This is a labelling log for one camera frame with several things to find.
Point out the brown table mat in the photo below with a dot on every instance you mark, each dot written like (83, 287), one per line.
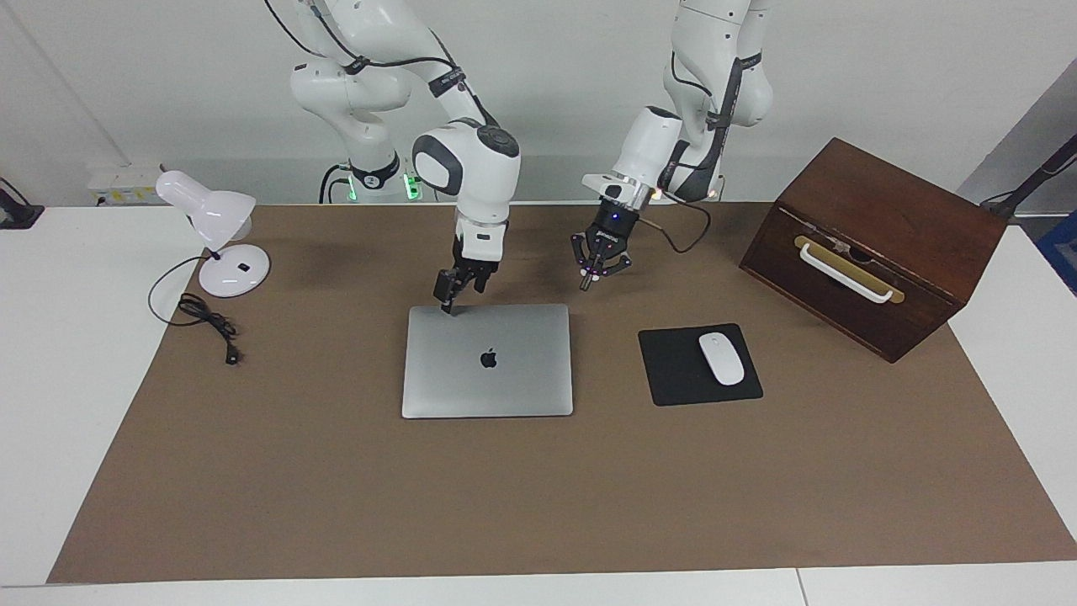
(336, 488)

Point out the blue crate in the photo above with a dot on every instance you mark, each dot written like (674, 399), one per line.
(1062, 252)

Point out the white desk lamp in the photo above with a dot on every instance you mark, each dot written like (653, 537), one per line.
(210, 210)

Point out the black stand pole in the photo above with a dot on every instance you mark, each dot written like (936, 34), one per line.
(1039, 177)

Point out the dark wooden box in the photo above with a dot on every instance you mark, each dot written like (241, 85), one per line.
(892, 219)

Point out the silver laptop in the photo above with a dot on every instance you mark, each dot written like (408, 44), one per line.
(488, 362)

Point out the white power strip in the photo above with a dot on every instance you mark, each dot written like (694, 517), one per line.
(126, 185)

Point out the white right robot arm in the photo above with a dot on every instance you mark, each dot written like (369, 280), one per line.
(471, 168)

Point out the white computer mouse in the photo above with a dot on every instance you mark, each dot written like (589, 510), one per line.
(722, 359)

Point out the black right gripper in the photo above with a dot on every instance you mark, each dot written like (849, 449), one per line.
(471, 269)

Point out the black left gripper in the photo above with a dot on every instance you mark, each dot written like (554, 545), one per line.
(614, 225)

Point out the black mouse pad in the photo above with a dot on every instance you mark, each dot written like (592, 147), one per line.
(673, 370)

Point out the black clamp mount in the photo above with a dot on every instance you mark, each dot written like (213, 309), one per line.
(17, 215)

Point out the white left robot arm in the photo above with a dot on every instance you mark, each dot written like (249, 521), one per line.
(715, 50)

